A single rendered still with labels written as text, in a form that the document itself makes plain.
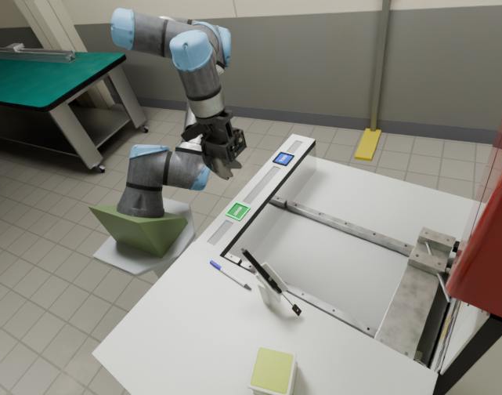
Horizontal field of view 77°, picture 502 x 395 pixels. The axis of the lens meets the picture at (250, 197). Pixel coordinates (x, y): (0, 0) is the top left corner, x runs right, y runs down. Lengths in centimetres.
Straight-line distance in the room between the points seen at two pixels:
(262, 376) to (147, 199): 65
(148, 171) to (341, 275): 66
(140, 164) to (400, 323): 83
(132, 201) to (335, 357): 72
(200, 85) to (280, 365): 54
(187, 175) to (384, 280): 66
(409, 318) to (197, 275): 51
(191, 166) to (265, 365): 64
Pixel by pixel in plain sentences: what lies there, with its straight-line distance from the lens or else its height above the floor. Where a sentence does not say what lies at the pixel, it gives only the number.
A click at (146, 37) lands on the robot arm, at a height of 145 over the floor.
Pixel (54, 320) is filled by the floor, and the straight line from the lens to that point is 239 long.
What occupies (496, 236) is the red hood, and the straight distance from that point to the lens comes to 39.
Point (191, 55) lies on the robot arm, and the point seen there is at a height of 144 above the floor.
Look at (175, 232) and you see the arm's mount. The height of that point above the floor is 84.
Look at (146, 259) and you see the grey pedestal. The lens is 114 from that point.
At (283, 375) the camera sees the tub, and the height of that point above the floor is 103.
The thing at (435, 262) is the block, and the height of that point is 91.
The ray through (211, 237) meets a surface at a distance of 92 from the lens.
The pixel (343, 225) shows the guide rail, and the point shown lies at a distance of 102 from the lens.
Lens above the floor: 165
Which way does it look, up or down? 45 degrees down
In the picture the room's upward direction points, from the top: 15 degrees counter-clockwise
